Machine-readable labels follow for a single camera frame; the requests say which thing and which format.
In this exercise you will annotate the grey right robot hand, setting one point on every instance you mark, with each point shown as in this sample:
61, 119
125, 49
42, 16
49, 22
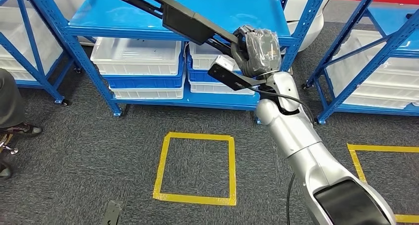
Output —
262, 53

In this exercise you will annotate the long black plastic part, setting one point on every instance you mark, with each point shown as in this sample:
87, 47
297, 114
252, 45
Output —
183, 22

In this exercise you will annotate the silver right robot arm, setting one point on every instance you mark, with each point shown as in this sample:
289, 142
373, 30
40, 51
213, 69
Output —
294, 135

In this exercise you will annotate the blue metal shelf rack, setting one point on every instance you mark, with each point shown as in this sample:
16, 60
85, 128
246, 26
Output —
392, 20
108, 17
32, 83

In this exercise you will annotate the white car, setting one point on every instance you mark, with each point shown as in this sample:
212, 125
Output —
307, 30

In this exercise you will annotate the yellow floor tape square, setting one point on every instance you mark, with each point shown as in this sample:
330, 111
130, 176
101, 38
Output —
196, 135
376, 148

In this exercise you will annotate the person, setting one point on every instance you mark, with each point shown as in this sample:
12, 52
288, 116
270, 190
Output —
9, 99

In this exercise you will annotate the office chair base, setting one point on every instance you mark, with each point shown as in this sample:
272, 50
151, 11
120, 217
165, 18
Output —
9, 148

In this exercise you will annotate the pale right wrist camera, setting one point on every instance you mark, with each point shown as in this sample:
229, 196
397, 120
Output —
226, 62

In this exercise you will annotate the black right camera bracket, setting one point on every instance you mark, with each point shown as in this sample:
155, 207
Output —
229, 79

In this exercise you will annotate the black camera bracket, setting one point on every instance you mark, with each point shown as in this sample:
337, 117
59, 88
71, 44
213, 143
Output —
229, 79
112, 213

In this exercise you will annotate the black left camera bracket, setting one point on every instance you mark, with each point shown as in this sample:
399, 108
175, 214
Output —
112, 213

